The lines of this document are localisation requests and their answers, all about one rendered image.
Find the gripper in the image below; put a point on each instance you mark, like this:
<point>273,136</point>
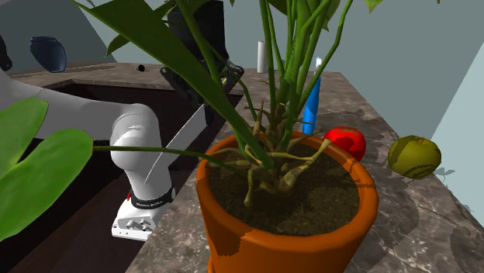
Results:
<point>211,30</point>

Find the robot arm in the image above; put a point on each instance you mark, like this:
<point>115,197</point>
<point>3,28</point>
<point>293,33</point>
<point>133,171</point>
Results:
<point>137,151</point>

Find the white cylinder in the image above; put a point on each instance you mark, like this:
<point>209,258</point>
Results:
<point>262,56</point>

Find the small black round object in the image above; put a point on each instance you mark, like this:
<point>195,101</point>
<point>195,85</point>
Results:
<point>140,68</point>

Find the blue bottle with white cap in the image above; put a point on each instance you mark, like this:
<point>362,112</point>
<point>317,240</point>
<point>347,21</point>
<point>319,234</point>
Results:
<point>312,109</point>

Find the red apple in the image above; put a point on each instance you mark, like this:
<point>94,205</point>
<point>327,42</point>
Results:
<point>346,140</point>

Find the dark blue vase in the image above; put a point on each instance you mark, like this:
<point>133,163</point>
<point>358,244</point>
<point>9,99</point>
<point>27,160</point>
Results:
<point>48,53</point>

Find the green plant in orange pot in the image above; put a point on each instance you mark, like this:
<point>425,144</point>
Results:
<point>283,249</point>

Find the green apple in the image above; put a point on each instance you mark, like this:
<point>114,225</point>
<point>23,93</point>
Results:
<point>414,157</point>

